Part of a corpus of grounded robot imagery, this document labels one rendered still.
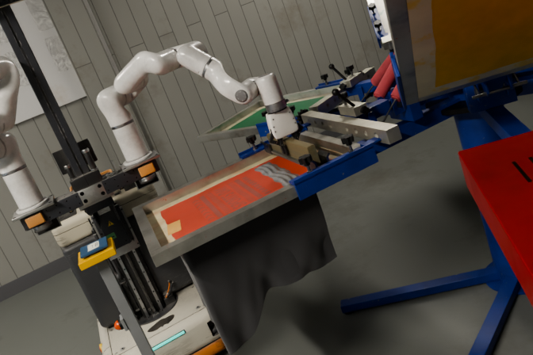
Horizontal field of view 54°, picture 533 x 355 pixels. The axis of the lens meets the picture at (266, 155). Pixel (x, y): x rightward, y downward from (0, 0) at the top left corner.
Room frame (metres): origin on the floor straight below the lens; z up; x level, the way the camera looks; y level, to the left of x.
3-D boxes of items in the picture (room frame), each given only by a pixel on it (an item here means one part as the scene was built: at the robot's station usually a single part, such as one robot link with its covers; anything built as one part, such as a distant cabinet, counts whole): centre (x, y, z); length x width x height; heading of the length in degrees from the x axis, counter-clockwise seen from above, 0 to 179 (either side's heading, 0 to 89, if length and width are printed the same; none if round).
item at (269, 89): (1.89, -0.06, 1.26); 0.15 x 0.10 x 0.11; 66
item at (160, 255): (1.81, 0.12, 0.97); 0.79 x 0.58 x 0.04; 105
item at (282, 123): (1.87, -0.10, 1.13); 0.10 x 0.08 x 0.11; 105
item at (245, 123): (2.73, -0.26, 1.05); 1.08 x 0.61 x 0.23; 45
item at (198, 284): (1.73, 0.40, 0.74); 0.45 x 0.03 x 0.43; 15
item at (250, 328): (1.60, 0.12, 0.74); 0.46 x 0.04 x 0.42; 105
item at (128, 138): (2.15, 0.50, 1.21); 0.16 x 0.13 x 0.15; 17
